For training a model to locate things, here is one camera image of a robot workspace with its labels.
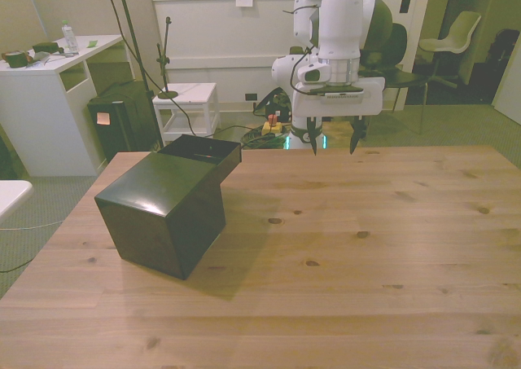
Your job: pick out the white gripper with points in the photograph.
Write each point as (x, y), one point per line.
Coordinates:
(346, 106)

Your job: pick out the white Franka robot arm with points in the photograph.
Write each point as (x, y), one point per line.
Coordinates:
(338, 23)

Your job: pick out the yellow emergency stop button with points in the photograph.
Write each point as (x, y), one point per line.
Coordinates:
(272, 126)

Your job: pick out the black power supply box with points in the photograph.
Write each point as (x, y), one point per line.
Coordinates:
(277, 100)

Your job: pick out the black chair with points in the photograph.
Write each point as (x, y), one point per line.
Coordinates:
(401, 77)

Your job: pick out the white side table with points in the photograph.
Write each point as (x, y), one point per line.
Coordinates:
(191, 94)

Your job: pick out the white swivel chair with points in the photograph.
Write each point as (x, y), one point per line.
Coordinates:
(464, 27)

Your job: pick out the black microphone stand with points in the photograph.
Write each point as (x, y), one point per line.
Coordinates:
(167, 95)

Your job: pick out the black computer tower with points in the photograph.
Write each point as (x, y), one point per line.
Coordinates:
(122, 128)

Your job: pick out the black tripod pole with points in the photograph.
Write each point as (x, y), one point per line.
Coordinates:
(130, 23)

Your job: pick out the green sticky note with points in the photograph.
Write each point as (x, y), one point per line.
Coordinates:
(92, 43)

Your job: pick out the clear plastic bottle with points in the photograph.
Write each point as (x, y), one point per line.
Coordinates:
(70, 39)

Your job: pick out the white desk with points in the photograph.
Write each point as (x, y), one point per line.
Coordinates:
(40, 112)

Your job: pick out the dark green cloth item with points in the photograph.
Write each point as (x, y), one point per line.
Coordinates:
(46, 47)

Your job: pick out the white round table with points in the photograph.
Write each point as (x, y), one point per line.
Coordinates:
(12, 196)

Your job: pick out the black wall outlet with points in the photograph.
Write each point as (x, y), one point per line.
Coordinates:
(251, 97)

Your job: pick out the black wall switch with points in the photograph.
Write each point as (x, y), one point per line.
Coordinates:
(405, 5)

